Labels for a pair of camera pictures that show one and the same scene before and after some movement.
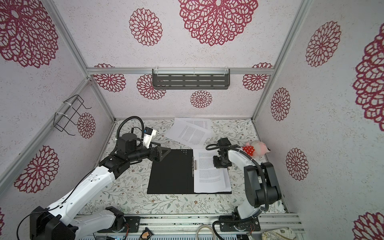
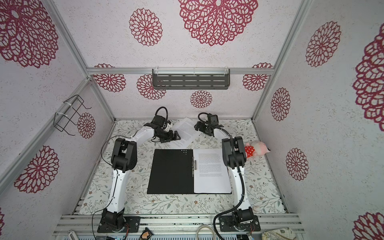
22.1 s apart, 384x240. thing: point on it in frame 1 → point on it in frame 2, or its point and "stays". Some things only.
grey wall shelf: [191, 78] stays
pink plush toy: [256, 148] stays
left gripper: [159, 157] → [171, 137]
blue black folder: [174, 174] stays
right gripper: [217, 164] → [202, 125]
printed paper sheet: [207, 178] stays
